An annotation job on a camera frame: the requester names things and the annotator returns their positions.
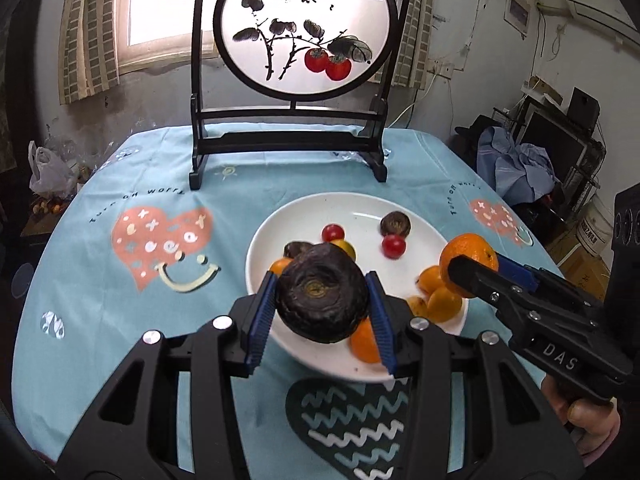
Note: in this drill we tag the white wall socket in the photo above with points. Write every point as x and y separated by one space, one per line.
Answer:
446 69

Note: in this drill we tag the black speaker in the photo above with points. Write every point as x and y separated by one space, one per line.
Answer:
584 107

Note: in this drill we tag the small red tomato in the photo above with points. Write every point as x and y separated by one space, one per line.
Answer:
333 232
393 246

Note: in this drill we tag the round yellow lemon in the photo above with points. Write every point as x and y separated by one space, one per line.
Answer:
346 248

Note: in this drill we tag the medium orange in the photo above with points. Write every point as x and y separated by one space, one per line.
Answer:
365 345
442 305
279 265

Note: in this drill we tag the person's right hand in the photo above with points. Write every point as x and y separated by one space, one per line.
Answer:
590 420

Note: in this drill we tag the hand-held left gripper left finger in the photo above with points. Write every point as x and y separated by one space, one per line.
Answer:
260 320

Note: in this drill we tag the dark avocado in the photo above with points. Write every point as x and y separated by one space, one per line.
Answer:
295 249

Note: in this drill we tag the large dark water chestnut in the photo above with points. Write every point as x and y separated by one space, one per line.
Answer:
320 297

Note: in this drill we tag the small orange tangerine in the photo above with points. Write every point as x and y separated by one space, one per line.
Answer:
430 279

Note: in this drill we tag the cardboard box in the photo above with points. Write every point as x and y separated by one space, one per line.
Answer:
575 260

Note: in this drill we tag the blue printed tablecloth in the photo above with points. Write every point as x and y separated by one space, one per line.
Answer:
125 335

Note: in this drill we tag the large orange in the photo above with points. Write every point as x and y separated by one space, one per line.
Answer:
470 247

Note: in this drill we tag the white wall fuse box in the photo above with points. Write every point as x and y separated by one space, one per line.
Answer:
517 12

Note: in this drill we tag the white plastic bag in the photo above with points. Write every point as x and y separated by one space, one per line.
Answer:
47 170

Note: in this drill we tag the checked beige curtain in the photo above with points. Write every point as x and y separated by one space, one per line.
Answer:
90 35
415 35

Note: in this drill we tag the white air conditioner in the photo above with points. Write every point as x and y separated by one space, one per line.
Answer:
600 10

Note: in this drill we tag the black hat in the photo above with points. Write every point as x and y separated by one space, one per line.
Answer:
472 130

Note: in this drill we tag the white bucket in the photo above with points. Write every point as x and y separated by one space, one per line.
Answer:
595 227

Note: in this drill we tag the black monitor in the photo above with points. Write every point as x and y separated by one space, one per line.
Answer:
555 140

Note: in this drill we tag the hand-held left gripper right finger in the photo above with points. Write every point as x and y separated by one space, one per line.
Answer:
382 320

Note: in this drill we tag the white oval plate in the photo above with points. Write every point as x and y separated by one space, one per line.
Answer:
310 215

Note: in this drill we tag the crumpled blue cloth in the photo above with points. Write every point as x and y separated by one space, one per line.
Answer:
520 165

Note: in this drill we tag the bright window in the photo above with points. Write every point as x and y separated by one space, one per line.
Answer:
160 0

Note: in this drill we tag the small pale yellow loquat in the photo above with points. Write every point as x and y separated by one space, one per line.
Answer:
416 305

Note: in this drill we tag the small dark water chestnut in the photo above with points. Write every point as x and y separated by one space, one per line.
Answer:
395 223

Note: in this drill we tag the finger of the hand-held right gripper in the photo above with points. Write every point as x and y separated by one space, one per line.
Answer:
480 280
515 274

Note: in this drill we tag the round painted table screen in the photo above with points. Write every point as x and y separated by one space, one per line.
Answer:
300 35

